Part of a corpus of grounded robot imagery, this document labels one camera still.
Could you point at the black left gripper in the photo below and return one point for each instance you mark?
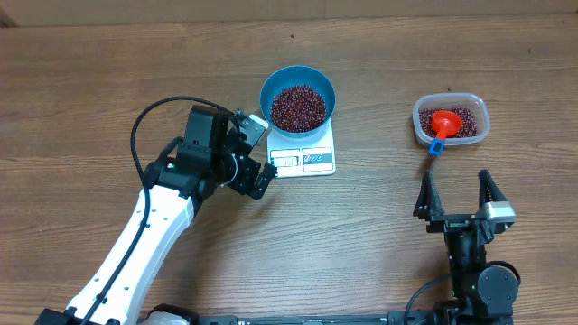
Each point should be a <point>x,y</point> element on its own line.
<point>245,184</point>

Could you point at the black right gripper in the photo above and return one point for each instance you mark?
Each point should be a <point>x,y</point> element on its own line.
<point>427,208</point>

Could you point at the red scoop blue handle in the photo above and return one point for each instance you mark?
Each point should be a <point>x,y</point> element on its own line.
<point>445,123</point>

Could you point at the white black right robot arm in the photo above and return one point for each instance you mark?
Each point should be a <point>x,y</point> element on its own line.
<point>483,291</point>

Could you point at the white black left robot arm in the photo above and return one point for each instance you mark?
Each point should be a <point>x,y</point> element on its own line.
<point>214,151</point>

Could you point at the white kitchen scale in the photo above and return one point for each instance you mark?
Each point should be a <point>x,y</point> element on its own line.
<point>313,155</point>

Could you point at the blue bowl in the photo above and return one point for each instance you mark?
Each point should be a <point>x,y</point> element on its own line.
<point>293,76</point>

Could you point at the red beans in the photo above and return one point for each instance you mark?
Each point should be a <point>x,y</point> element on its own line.
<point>300,109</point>

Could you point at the clear plastic container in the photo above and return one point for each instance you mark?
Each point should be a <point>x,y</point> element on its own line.
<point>466,100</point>

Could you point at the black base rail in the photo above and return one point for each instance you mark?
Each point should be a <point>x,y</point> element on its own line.
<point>169,314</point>

